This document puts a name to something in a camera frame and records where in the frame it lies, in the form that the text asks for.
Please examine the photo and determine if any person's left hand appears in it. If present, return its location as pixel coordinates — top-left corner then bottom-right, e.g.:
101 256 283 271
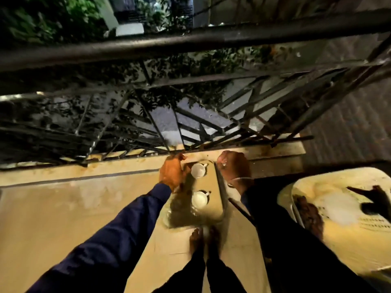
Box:
158 153 192 191

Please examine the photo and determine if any person's right hand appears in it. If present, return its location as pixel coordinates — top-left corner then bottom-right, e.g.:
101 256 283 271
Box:
216 150 254 193

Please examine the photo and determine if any yellowish serving tray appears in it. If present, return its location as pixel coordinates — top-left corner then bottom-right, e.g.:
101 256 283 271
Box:
163 161 226 228

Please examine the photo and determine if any person's right forearm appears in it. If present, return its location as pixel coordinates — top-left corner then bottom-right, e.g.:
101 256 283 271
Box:
241 177 379 293

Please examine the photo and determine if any person's left forearm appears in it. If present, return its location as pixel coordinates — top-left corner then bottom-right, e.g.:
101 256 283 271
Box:
26 183 172 293

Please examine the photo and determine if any white cup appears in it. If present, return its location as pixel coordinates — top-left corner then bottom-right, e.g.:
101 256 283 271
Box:
190 162 209 180
191 190 211 210

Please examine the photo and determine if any person's right foot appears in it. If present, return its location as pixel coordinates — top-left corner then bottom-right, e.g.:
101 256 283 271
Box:
207 226 221 258

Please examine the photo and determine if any person's foot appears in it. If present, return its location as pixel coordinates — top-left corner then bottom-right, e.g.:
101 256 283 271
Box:
207 226 221 258
189 228 204 257

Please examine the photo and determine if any person's left foot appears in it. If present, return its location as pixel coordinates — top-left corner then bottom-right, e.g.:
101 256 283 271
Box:
189 228 204 257

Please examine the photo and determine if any dark brown cloth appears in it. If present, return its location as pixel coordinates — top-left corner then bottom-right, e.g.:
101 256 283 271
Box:
293 194 325 242

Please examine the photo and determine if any person's right leg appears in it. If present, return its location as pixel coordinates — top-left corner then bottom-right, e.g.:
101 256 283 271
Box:
206 255 247 293

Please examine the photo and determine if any person's leg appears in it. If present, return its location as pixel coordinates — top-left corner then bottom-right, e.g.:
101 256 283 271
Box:
206 255 247 293
152 251 206 293

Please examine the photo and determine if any black metal balcony railing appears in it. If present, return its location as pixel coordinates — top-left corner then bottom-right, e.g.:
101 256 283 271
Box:
0 8 391 169

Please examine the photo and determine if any person's left leg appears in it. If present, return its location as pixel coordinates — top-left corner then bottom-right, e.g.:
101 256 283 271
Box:
152 251 206 293

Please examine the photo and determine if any white plastic chair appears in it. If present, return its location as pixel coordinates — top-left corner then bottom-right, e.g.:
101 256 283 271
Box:
277 167 391 285

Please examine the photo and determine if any background building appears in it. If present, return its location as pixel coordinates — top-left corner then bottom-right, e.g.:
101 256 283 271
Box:
105 0 212 37

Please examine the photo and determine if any green tree foliage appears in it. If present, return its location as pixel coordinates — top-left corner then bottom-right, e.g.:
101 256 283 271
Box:
0 0 294 131

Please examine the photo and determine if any thin wrist bracelet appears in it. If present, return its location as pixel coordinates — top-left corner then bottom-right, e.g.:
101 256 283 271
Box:
227 176 254 188

